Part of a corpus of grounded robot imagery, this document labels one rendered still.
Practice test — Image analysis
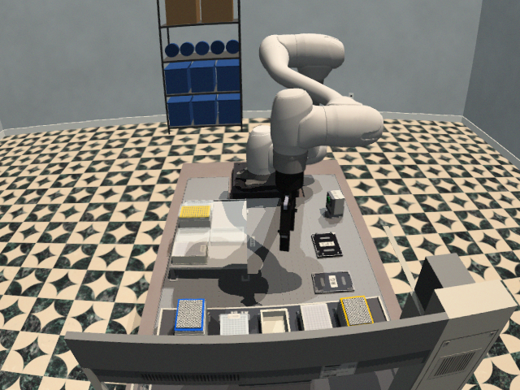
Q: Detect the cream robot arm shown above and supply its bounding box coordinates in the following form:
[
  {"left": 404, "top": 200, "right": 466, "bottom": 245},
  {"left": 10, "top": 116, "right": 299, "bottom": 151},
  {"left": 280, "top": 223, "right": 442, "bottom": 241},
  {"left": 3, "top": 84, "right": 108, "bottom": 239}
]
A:
[{"left": 237, "top": 34, "right": 384, "bottom": 187}]

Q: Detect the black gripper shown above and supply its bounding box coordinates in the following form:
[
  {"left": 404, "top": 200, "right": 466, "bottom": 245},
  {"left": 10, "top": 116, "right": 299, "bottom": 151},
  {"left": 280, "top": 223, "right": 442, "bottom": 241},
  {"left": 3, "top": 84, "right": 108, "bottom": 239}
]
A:
[{"left": 275, "top": 170, "right": 304, "bottom": 252}]

